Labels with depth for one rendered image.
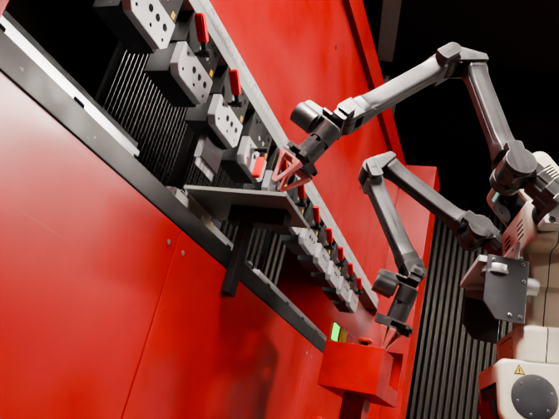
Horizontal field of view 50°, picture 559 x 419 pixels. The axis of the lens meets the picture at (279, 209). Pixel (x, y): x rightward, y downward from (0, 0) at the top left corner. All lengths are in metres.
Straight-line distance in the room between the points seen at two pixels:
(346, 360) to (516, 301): 0.45
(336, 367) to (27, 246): 0.97
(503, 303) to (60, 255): 1.05
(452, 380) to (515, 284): 3.64
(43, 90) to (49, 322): 0.33
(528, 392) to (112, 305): 0.97
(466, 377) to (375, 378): 3.64
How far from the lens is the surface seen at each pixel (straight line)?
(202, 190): 1.41
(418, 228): 3.67
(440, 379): 5.16
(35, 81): 0.88
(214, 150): 1.57
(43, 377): 0.95
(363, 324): 3.53
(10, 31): 1.02
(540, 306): 1.65
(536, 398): 1.55
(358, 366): 1.61
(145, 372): 1.16
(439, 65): 1.71
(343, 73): 2.53
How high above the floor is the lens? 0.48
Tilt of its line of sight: 21 degrees up
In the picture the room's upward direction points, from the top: 14 degrees clockwise
